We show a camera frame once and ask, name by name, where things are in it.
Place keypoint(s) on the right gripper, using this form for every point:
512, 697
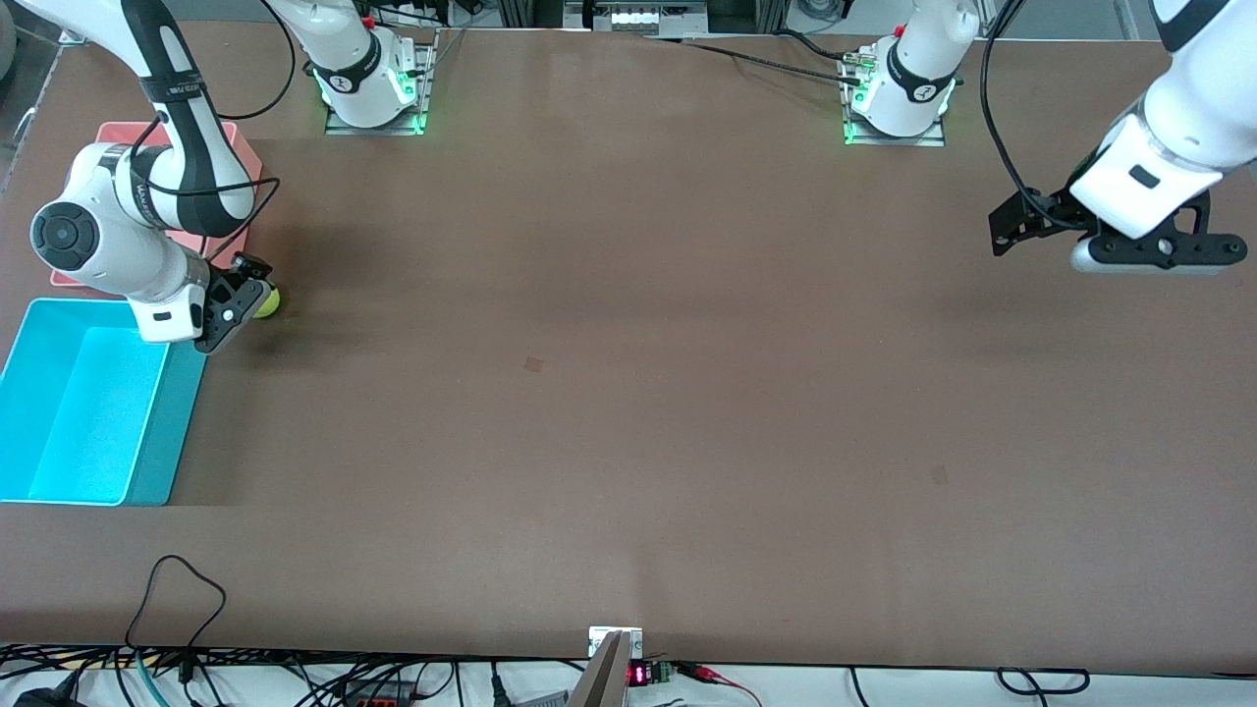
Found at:
239, 280

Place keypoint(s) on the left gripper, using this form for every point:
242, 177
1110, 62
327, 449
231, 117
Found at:
1047, 213

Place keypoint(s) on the yellow tennis ball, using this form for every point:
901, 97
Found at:
270, 304

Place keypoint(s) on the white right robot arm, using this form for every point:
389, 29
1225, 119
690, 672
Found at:
128, 255

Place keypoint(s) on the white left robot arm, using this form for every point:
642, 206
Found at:
913, 98

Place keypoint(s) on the pink plastic bin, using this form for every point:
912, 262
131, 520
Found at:
247, 157

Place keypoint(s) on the blue plastic bin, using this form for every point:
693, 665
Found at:
88, 422

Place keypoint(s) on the black power plug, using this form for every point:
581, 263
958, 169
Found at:
39, 699

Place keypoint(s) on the grey metal pole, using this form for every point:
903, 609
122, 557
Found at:
604, 682

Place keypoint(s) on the red clip lead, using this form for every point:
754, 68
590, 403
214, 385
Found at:
702, 673

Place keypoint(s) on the small green circuit board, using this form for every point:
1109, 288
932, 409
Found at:
660, 673

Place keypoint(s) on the black right camera mount bracket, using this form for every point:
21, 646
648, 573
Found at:
218, 329

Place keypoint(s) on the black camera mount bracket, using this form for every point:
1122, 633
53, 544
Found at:
218, 329
1193, 236

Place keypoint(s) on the black left camera mount bracket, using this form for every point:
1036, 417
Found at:
1193, 236

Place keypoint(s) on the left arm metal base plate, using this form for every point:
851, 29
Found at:
894, 140

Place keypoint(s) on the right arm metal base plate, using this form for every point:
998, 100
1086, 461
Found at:
378, 130

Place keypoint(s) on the aluminium corner bracket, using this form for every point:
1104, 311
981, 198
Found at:
71, 37

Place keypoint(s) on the aluminium frame with light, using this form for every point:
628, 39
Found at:
633, 18

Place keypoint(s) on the white metal clamp bracket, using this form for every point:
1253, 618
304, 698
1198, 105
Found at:
597, 643

